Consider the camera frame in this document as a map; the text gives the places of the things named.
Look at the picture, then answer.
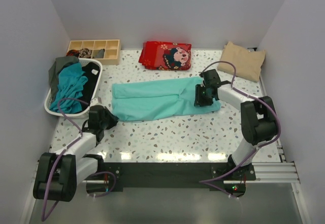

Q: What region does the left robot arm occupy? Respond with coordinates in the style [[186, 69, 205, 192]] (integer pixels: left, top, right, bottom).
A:
[[33, 105, 118, 202]]

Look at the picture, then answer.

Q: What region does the white plastic laundry basket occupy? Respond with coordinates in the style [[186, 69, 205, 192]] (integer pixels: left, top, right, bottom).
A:
[[44, 56, 103, 118]]

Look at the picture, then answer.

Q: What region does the red black patterned sock roll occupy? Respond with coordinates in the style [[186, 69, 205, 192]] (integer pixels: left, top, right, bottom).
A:
[[66, 49, 80, 57]]

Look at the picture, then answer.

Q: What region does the red folded cartoon blanket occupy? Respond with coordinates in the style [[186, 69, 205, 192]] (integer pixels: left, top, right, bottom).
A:
[[139, 41, 191, 71]]

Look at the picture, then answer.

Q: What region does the grey sock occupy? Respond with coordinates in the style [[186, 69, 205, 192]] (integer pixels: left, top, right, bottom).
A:
[[93, 49, 105, 59]]

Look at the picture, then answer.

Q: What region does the pink brown patterned sock roll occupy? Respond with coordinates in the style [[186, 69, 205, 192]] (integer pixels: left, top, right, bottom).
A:
[[79, 48, 92, 58]]

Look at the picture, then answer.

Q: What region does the wooden compartment organizer box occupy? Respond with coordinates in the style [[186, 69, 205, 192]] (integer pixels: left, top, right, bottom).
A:
[[67, 40, 121, 66]]

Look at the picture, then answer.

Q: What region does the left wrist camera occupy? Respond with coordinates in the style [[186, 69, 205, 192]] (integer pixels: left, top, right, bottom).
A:
[[90, 97, 102, 106]]

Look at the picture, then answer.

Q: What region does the mint green t shirt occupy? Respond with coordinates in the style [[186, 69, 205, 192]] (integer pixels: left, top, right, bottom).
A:
[[112, 77, 221, 121]]

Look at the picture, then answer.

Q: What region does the dark grey t shirt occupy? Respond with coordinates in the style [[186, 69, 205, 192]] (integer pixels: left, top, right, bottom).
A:
[[48, 56, 79, 100]]

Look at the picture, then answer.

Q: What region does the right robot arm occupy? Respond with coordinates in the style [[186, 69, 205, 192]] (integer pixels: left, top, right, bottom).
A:
[[194, 70, 281, 180]]

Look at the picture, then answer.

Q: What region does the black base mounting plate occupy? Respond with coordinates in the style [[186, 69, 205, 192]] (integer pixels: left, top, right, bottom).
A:
[[84, 163, 256, 197]]

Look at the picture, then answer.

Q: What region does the teal t shirt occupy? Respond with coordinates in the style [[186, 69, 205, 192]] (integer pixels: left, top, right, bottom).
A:
[[49, 62, 88, 114]]

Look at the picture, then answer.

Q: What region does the aluminium frame rail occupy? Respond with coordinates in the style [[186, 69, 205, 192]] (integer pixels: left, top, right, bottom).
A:
[[20, 81, 313, 224]]

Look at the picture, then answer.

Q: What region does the black garment with label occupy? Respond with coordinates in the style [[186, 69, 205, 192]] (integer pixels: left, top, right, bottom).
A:
[[80, 62, 100, 104]]

